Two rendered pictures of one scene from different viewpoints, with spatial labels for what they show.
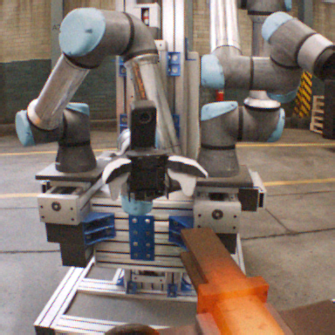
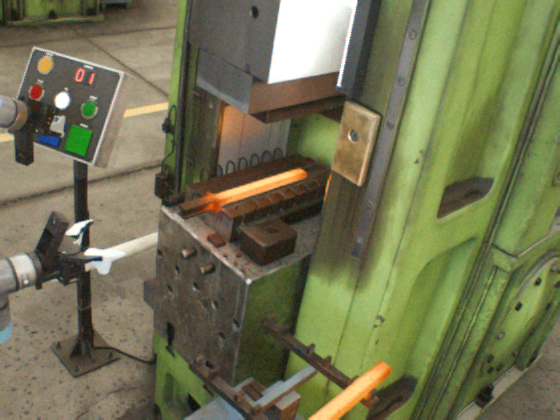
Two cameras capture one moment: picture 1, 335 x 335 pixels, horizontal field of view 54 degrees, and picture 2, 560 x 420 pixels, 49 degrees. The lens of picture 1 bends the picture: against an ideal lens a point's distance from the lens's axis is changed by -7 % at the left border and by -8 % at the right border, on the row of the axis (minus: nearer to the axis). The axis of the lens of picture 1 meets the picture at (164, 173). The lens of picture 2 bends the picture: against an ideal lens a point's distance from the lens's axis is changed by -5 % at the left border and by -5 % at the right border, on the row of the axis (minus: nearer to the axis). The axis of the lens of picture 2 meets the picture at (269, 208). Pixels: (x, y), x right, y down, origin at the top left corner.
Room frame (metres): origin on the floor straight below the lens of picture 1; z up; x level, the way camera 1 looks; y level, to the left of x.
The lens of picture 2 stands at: (0.90, 1.18, 1.86)
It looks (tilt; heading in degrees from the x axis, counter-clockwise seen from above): 31 degrees down; 234
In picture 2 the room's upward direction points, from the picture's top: 10 degrees clockwise
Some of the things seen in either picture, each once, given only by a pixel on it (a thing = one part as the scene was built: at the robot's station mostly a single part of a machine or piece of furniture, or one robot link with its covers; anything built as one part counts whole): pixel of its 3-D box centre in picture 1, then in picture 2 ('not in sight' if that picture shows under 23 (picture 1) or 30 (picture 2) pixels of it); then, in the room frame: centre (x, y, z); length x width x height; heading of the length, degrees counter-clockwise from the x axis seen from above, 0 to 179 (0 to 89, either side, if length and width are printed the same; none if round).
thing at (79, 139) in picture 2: not in sight; (79, 140); (0.42, -0.45, 1.01); 0.07 x 0.05 x 0.07; 126
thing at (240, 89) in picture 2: not in sight; (287, 69); (-0.01, -0.11, 1.32); 0.42 x 0.20 x 0.10; 11
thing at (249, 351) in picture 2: not in sight; (269, 275); (-0.04, -0.06, 0.69); 0.56 x 0.38 x 0.45; 11
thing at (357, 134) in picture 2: not in sight; (355, 143); (0.00, 0.21, 1.27); 0.09 x 0.02 x 0.17; 101
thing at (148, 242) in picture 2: not in sight; (109, 255); (0.34, -0.39, 0.62); 0.44 x 0.05 x 0.05; 11
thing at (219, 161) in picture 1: (217, 156); not in sight; (1.14, -0.17, 0.87); 0.15 x 0.15 x 0.10
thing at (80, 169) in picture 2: not in sight; (81, 241); (0.37, -0.60, 0.54); 0.04 x 0.04 x 1.08; 11
